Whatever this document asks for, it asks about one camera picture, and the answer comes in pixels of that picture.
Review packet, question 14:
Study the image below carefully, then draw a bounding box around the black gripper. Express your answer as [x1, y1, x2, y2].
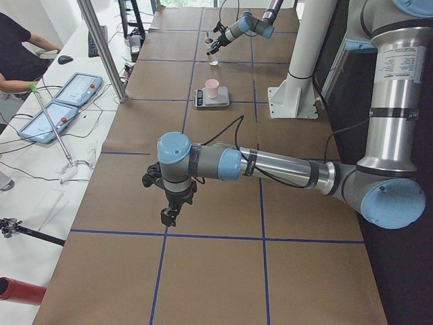
[206, 33, 231, 56]
[160, 182, 197, 227]

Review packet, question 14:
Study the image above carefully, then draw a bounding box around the clear glass sauce bottle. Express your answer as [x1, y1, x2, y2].
[204, 32, 219, 66]

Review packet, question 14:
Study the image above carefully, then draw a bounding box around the pink plastic cup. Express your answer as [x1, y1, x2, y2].
[205, 79, 219, 99]

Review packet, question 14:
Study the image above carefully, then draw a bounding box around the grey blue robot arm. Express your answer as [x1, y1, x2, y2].
[206, 0, 283, 56]
[143, 1, 432, 229]

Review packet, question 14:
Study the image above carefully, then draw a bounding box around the white digital kitchen scale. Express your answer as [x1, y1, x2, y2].
[193, 86, 231, 108]

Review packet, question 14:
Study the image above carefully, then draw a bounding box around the black keyboard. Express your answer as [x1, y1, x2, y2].
[87, 25, 108, 58]

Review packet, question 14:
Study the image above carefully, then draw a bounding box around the far blue teach pendant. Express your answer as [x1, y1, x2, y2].
[53, 72, 103, 108]

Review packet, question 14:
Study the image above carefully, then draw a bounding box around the blue teach pendant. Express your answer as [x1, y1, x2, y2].
[53, 72, 103, 108]
[18, 102, 78, 144]

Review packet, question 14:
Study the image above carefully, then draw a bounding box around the black computer mouse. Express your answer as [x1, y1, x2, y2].
[58, 55, 73, 65]

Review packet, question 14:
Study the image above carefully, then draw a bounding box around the near blue teach pendant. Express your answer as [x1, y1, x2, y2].
[18, 102, 78, 144]

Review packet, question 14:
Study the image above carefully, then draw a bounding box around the black tripod pole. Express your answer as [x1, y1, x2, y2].
[1, 218, 66, 246]

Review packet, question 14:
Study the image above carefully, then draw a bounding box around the red cylinder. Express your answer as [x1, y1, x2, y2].
[1, 277, 47, 305]

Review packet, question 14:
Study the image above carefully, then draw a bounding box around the metal rod green tip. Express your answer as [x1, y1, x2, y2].
[29, 83, 74, 167]

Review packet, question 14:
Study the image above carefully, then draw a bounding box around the seated person in black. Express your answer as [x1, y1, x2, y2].
[1, 14, 61, 93]

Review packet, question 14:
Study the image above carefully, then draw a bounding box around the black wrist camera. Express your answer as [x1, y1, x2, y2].
[141, 162, 164, 189]
[212, 21, 227, 34]

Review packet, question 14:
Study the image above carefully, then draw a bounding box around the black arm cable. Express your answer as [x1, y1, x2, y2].
[196, 114, 373, 189]
[218, 0, 243, 33]

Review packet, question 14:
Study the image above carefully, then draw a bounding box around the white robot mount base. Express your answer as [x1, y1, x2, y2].
[268, 0, 337, 119]

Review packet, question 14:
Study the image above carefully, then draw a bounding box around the aluminium frame post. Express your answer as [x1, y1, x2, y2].
[77, 0, 127, 103]

